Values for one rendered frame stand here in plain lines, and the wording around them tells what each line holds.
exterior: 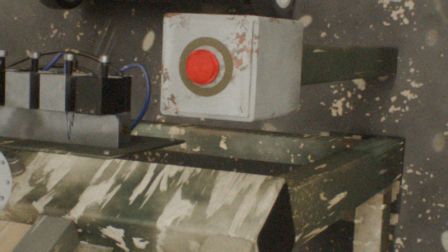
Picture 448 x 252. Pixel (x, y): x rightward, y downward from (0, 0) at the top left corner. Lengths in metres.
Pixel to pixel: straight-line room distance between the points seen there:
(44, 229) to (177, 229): 0.18
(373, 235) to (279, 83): 0.74
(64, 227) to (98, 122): 0.22
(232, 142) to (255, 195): 0.73
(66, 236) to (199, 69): 0.29
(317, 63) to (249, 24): 0.34
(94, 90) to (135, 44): 0.84
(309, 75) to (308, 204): 0.19
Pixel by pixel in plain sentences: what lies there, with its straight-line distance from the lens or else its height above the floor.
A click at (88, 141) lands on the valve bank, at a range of 1.27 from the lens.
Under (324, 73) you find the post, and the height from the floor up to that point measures 0.55.
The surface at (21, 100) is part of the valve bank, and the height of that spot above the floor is 0.76.
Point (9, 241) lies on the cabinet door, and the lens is 1.15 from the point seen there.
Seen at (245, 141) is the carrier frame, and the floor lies 0.18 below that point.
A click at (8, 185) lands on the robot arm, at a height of 1.11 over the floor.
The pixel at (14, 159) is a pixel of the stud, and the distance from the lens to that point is 1.19.
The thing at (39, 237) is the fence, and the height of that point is 0.93.
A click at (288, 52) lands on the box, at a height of 0.82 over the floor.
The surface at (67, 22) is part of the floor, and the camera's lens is 2.17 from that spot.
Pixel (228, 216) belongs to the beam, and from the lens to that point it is 1.03.
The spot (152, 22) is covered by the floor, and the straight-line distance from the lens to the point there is 2.05.
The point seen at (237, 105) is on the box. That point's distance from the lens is 0.95.
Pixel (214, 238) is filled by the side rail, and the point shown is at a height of 0.91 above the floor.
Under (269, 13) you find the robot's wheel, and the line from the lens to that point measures 1.79.
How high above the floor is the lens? 1.81
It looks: 67 degrees down
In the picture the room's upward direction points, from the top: 101 degrees counter-clockwise
